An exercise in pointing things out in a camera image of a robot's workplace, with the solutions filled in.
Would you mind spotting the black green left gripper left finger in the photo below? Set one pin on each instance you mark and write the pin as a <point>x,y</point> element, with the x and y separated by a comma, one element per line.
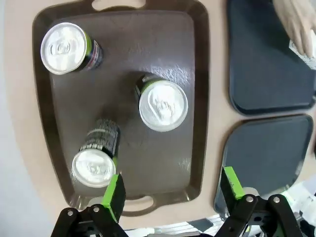
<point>112,197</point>

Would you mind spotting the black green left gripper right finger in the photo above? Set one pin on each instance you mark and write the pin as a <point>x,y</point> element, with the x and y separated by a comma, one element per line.
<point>233,190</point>

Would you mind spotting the black green Pepsi can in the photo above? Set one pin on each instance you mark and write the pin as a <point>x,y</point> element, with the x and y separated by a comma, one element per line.
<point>93,168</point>
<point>64,47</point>
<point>163,103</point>

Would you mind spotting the white printed paper donut box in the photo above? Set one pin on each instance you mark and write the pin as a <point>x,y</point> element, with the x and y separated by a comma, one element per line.
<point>309,61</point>

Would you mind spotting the person's right hand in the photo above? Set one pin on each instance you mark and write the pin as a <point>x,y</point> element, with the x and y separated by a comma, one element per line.
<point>296,19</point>

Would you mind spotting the black rectangular serving tray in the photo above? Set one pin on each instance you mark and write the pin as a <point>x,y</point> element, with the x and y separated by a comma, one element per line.
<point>259,74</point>
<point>266,153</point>

